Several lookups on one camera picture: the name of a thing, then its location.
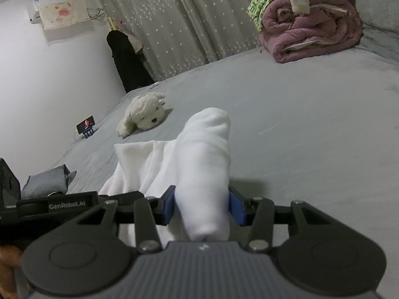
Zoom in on white t-shirt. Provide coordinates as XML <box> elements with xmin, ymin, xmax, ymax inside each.
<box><xmin>99</xmin><ymin>107</ymin><xmax>231</xmax><ymax>246</ymax></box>

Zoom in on dark hanging clothes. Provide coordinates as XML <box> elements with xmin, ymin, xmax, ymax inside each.
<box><xmin>106</xmin><ymin>30</ymin><xmax>154</xmax><ymax>93</ymax></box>

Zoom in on person left hand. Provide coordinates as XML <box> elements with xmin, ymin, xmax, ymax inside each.
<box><xmin>0</xmin><ymin>246</ymin><xmax>22</xmax><ymax>299</ymax></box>

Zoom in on grey storage bag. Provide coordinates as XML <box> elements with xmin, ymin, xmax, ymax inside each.
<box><xmin>21</xmin><ymin>164</ymin><xmax>76</xmax><ymax>199</ymax></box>

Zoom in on blue phone stand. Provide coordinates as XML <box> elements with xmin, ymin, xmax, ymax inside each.
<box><xmin>83</xmin><ymin>127</ymin><xmax>94</xmax><ymax>138</ymax></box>

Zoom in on smartphone on stand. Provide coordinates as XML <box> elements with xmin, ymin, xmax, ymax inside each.
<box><xmin>76</xmin><ymin>116</ymin><xmax>95</xmax><ymax>134</ymax></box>

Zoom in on grey bed sheet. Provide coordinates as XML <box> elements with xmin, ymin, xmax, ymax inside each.
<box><xmin>46</xmin><ymin>30</ymin><xmax>399</xmax><ymax>256</ymax></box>

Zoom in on white plush dog toy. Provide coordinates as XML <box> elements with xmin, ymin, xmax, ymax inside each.
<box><xmin>116</xmin><ymin>92</ymin><xmax>166</xmax><ymax>138</ymax></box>

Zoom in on air conditioner with cover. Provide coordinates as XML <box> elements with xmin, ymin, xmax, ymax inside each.
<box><xmin>27</xmin><ymin>0</ymin><xmax>90</xmax><ymax>30</ymax></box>

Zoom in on pink folded quilt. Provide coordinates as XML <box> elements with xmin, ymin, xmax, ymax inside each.
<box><xmin>258</xmin><ymin>0</ymin><xmax>363</xmax><ymax>64</ymax></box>

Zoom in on grey star pattern curtain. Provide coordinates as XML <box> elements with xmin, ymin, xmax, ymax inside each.
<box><xmin>100</xmin><ymin>0</ymin><xmax>260</xmax><ymax>81</ymax></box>

